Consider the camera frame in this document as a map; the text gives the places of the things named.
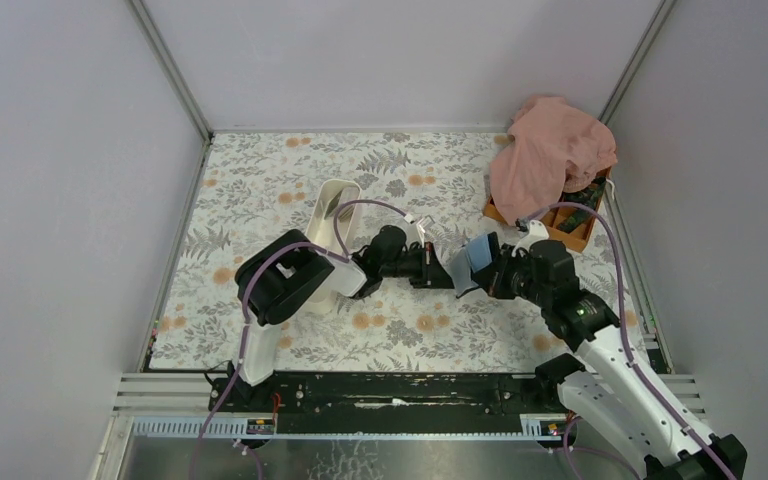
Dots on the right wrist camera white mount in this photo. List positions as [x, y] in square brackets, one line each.
[535, 231]

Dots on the pink cloth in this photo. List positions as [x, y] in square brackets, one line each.
[555, 148]

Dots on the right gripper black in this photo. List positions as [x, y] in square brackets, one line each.
[495, 278]

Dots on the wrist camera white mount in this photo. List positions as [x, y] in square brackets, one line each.
[535, 231]
[419, 230]

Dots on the wooden organizer box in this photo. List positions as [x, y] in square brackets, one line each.
[572, 226]

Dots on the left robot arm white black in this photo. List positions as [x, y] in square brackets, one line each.
[280, 279]

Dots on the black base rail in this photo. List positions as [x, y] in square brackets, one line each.
[392, 403]

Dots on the cream plastic oblong tray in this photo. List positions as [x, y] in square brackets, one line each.
[320, 231]

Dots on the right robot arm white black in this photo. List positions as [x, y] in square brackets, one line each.
[603, 378]

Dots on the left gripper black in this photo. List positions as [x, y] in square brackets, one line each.
[428, 268]

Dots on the floral patterned table mat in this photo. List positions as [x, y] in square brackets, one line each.
[256, 186]

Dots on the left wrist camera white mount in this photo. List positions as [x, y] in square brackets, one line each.
[419, 230]

